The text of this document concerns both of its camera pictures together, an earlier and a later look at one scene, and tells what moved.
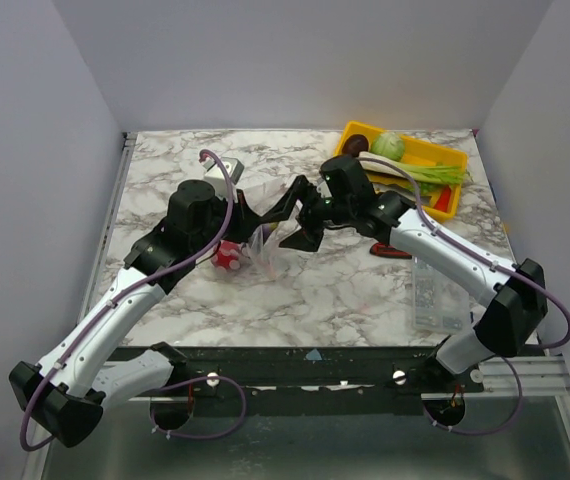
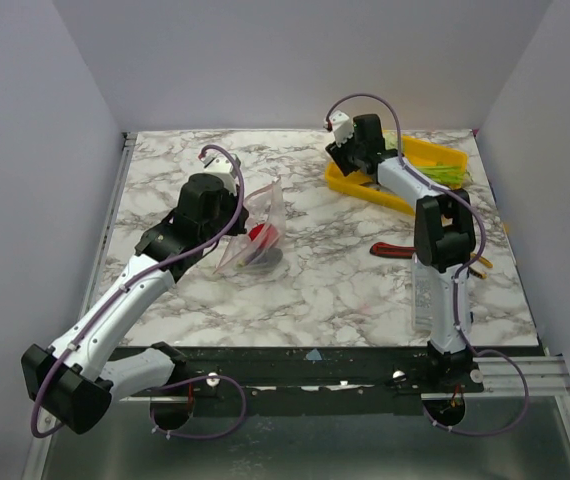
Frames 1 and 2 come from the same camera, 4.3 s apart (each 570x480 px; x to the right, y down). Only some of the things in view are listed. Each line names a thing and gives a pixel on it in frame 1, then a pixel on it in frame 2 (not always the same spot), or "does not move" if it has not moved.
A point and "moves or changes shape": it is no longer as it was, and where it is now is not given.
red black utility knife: (386, 250) does not move
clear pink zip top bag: (263, 240) moves or changes shape
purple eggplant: (267, 229) -> (266, 256)
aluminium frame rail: (108, 227) does not move
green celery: (428, 177) does not move
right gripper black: (308, 215) -> (343, 160)
